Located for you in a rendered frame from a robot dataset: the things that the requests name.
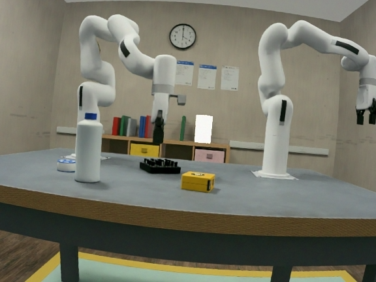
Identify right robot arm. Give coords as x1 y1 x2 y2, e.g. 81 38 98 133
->
77 14 187 124

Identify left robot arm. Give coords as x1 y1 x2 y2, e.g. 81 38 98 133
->
258 20 376 178

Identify black knob box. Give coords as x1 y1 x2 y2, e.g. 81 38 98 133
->
140 158 181 174

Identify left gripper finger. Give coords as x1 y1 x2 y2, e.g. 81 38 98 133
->
356 109 365 125
368 98 376 125

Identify white plastic bottle with blue cap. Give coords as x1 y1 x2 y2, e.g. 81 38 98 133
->
74 113 102 183

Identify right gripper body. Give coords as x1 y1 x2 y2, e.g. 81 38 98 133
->
151 92 173 125

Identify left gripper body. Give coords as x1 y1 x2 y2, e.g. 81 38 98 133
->
356 84 376 111

